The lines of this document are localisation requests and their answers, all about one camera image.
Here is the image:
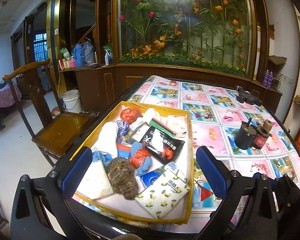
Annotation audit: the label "red and blue packet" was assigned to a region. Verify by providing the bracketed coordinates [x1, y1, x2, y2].
[116, 144, 134, 158]

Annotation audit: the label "black plastic tool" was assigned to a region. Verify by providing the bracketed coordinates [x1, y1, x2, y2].
[235, 86, 263, 107]

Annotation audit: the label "blue tissue pack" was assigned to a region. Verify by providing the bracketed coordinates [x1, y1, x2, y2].
[139, 170, 165, 188]

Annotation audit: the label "light blue cloth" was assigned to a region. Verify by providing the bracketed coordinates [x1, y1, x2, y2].
[135, 159, 153, 177]

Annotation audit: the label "pink packets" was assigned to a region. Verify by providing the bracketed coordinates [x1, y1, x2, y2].
[59, 58, 77, 70]

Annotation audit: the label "dark wooden cabinet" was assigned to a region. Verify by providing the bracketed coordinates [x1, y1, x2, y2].
[59, 62, 283, 115]

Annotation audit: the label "black snack packet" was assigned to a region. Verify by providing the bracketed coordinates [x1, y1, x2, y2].
[142, 126, 185, 164]

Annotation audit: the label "wooden chair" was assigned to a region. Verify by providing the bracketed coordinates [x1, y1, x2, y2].
[2, 58, 98, 167]

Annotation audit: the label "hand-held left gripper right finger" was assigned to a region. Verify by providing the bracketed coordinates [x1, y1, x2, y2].
[195, 145, 285, 240]

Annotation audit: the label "glass case with artificial flowers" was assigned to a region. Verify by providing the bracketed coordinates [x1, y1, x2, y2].
[112, 0, 257, 79]

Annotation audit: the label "white tissue pack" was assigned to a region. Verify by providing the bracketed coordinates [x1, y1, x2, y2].
[75, 160, 114, 200]

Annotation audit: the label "lemon print tissue pack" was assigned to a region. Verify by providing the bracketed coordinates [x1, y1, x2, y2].
[135, 167, 192, 219]

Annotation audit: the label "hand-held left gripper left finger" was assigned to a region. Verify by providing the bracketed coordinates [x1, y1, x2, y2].
[10, 146, 93, 240]

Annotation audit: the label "pink tissue pack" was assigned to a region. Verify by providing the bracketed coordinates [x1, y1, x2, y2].
[166, 114, 187, 138]

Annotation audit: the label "blue and silver wrapper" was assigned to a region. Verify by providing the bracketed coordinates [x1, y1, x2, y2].
[115, 120, 130, 140]

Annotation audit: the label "barred window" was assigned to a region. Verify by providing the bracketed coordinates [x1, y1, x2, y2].
[33, 31, 49, 63]

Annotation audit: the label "broom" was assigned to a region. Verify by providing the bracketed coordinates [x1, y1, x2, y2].
[51, 70, 63, 117]

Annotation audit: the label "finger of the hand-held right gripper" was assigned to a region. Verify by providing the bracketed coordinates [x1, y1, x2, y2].
[274, 174, 300, 220]

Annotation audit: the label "yellow cardboard box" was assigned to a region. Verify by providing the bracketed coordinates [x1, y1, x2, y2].
[70, 101, 194, 225]

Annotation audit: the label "pink floral cloth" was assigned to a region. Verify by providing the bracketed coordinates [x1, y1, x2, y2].
[0, 85, 22, 108]

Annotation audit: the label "white knitted cloth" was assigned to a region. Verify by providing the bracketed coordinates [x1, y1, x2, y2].
[94, 122, 120, 155]

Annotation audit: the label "brown wall shelf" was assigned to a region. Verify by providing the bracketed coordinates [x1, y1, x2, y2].
[268, 55, 287, 67]

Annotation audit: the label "grey blue thermos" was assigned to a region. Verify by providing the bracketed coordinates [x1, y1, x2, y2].
[81, 40, 95, 67]

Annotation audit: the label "white plastic bucket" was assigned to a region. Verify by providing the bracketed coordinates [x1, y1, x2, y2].
[62, 89, 83, 113]

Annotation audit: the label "cotton print tissue pack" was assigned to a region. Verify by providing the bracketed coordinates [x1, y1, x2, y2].
[164, 162, 188, 183]

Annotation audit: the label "wire basket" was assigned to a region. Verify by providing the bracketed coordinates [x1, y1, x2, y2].
[272, 74, 287, 90]

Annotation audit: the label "dark round table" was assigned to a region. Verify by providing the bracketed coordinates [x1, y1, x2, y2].
[54, 75, 300, 240]

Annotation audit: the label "brown metal mesh scrubber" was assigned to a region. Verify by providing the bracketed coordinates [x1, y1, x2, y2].
[106, 157, 138, 200]

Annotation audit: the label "yellow green sponge pack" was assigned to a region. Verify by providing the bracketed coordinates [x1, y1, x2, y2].
[149, 117, 177, 139]

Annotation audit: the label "red mesh scrubber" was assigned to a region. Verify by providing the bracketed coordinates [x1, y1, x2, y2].
[129, 149, 150, 168]

